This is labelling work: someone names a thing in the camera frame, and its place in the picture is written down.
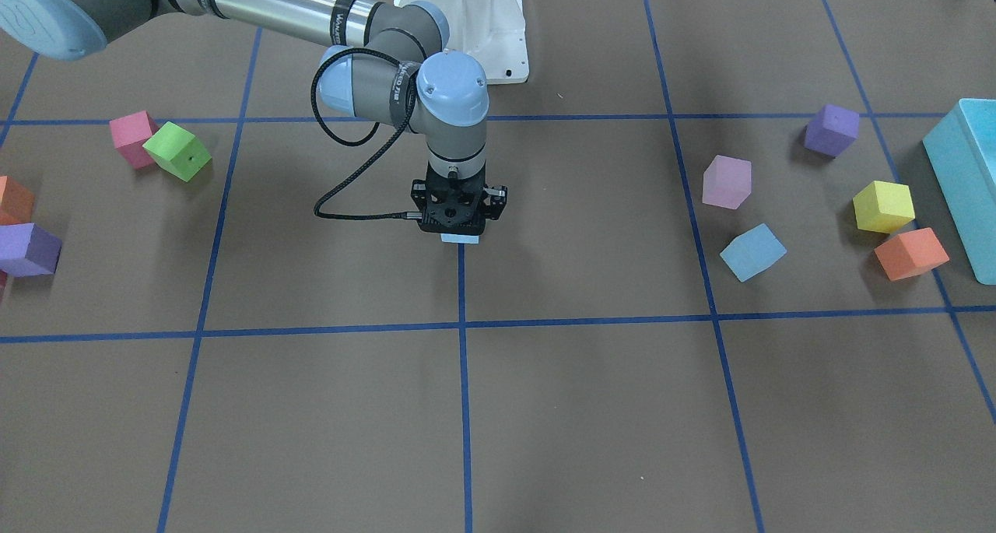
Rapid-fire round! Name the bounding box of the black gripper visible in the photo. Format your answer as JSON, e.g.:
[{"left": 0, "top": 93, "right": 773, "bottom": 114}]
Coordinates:
[{"left": 410, "top": 169, "right": 508, "bottom": 235}]

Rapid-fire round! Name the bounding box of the light blue foam cube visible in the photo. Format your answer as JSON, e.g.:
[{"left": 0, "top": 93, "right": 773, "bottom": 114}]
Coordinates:
[
  {"left": 439, "top": 233, "right": 481, "bottom": 244},
  {"left": 720, "top": 223, "right": 787, "bottom": 282}
]

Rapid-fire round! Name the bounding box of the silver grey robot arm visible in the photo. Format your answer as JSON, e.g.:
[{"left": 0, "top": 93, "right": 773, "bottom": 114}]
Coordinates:
[{"left": 2, "top": 0, "right": 507, "bottom": 242}]

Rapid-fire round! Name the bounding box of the light pink foam cube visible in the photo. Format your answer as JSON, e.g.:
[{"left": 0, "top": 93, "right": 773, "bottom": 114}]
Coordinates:
[{"left": 702, "top": 155, "right": 752, "bottom": 210}]

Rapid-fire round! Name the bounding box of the green foam cube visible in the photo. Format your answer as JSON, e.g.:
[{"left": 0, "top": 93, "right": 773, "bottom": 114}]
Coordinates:
[{"left": 142, "top": 121, "right": 212, "bottom": 182}]

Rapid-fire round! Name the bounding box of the purple foam cube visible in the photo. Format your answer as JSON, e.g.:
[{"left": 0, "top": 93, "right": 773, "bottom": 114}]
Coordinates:
[
  {"left": 803, "top": 103, "right": 861, "bottom": 157},
  {"left": 1, "top": 223, "right": 63, "bottom": 277}
]

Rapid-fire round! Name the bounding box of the yellow foam cube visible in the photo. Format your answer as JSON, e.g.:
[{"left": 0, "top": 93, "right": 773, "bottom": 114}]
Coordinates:
[{"left": 851, "top": 180, "right": 917, "bottom": 234}]

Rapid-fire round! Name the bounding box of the orange foam cube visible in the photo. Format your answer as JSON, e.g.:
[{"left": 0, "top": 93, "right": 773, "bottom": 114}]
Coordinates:
[
  {"left": 1, "top": 176, "right": 35, "bottom": 226},
  {"left": 874, "top": 228, "right": 950, "bottom": 282}
]

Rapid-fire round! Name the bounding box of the light blue plastic bin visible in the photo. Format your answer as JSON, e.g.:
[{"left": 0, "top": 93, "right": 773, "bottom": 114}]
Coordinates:
[{"left": 922, "top": 98, "right": 995, "bottom": 286}]

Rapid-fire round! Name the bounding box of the black braided cable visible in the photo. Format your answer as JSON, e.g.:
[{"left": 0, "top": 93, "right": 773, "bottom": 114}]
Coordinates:
[{"left": 310, "top": 47, "right": 425, "bottom": 222}]

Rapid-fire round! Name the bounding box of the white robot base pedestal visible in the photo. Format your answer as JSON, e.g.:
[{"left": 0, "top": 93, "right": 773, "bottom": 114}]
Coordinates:
[{"left": 394, "top": 0, "right": 530, "bottom": 86}]

